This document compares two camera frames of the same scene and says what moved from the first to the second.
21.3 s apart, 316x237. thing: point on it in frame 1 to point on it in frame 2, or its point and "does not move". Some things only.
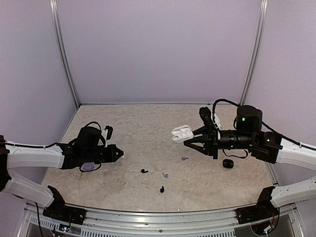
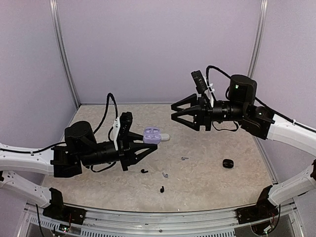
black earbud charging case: (227, 163) does not move
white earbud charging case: (181, 134) to (165, 137)
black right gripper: (211, 141) to (203, 112)
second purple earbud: (165, 175) does not move
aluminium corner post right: (255, 61) does not move
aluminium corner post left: (54, 7) does not move
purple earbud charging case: (88, 166) to (152, 135)
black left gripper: (111, 158) to (127, 153)
